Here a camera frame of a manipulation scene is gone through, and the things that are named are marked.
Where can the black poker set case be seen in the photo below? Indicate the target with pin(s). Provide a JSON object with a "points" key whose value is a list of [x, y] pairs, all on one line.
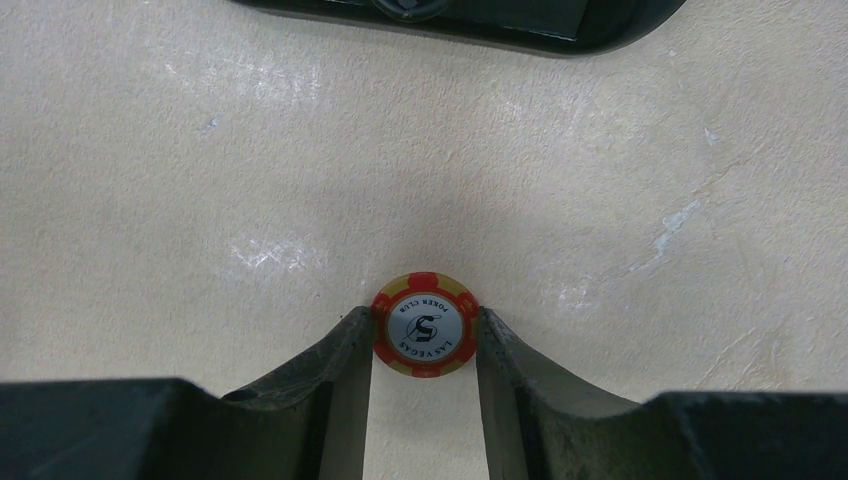
{"points": [[552, 28]]}

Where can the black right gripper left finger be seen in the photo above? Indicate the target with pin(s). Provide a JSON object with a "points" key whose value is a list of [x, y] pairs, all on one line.
{"points": [[306, 419]]}

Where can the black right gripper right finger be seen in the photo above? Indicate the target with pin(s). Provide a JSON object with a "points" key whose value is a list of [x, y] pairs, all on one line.
{"points": [[541, 421]]}

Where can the red poker chip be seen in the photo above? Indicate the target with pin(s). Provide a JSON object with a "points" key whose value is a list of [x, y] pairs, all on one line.
{"points": [[426, 324]]}

